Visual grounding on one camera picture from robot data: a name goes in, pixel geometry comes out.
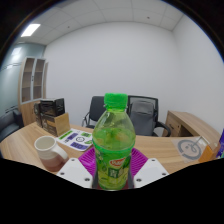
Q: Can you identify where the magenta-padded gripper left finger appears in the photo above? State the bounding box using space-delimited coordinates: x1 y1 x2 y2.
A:
56 147 98 190

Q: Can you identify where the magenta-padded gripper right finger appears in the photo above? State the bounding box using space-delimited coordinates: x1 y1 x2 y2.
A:
128 147 170 190

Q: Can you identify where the green drink bottle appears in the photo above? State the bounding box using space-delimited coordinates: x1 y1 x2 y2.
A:
91 92 137 192

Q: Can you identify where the printed sticker sheet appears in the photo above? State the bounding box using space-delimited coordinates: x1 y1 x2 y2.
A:
55 128 94 153

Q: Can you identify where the dark box with tan side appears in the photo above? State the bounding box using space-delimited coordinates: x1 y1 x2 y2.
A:
40 112 71 137

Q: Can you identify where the grey mesh office chair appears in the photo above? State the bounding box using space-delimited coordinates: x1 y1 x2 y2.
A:
126 95 172 138

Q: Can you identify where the wooden side cabinet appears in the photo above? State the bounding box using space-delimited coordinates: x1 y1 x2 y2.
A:
162 110 221 144

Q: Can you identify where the black office chair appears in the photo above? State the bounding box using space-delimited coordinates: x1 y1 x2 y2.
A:
81 96 107 129

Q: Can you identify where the small dark brown box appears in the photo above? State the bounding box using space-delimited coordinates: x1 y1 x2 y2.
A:
33 101 43 128

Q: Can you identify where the black printed box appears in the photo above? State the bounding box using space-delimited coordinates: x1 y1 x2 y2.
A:
39 97 66 118

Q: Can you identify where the wooden shelf cabinet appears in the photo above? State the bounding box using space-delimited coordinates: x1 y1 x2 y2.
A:
17 55 49 127

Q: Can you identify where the black leather sofa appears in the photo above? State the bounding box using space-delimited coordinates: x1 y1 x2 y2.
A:
0 108 25 143

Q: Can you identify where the rectangular ceiling light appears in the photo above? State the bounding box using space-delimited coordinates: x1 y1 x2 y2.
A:
20 23 42 38

